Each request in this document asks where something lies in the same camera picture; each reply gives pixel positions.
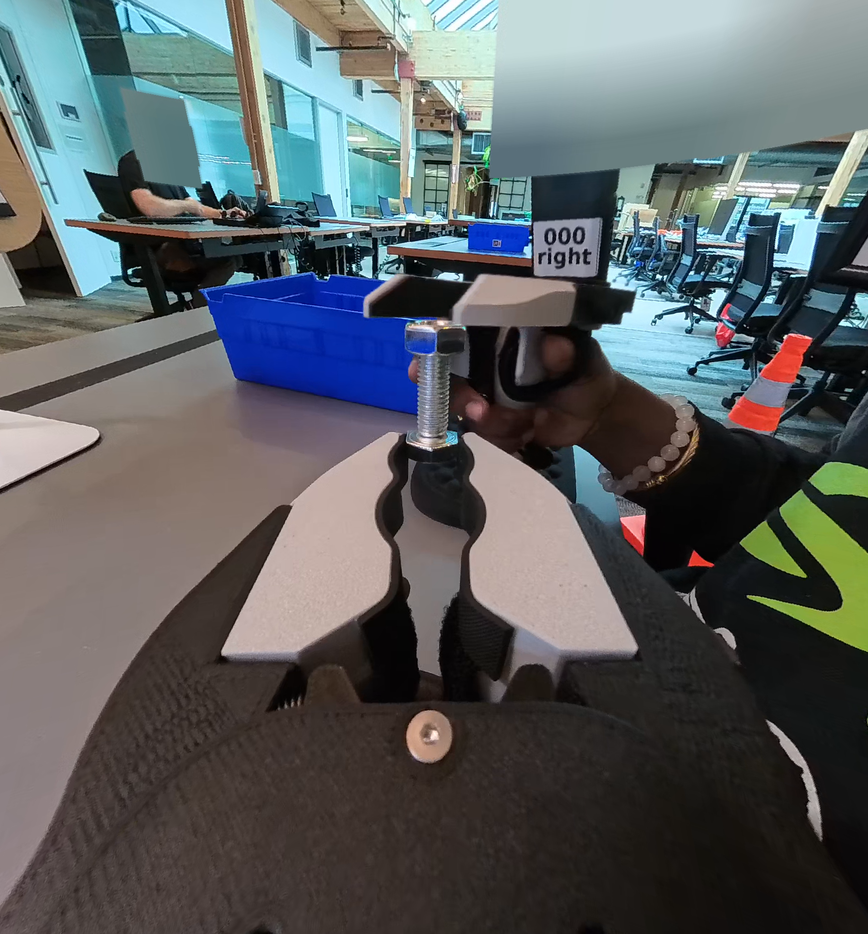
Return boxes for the black office chair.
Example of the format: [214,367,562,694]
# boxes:
[685,212,781,377]
[84,169,179,307]
[769,208,868,431]

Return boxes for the blue plastic bin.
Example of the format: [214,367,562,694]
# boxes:
[467,222,533,254]
[200,273,424,414]

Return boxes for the wooden office table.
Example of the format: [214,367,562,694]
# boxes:
[386,237,537,282]
[65,216,369,315]

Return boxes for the person's black printed shirt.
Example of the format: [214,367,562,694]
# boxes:
[667,365,868,934]

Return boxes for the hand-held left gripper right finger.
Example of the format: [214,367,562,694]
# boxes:
[463,432,639,703]

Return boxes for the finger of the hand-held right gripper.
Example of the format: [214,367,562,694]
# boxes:
[452,276,579,388]
[363,273,486,320]

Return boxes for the black foam pad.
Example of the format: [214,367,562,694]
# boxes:
[408,447,478,530]

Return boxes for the person's right hand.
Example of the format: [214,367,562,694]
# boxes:
[408,332,624,457]

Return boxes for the large steel hex nut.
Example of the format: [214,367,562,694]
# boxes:
[405,320,470,359]

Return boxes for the large steel bolt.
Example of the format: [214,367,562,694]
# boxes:
[405,320,470,449]

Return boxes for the person's right forearm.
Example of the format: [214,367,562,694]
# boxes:
[616,405,836,574]

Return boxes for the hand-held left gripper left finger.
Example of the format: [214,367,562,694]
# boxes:
[219,431,406,701]

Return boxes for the white bead bracelet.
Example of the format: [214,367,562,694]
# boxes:
[598,394,699,496]

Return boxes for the white document stand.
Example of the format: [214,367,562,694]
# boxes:
[0,407,101,506]

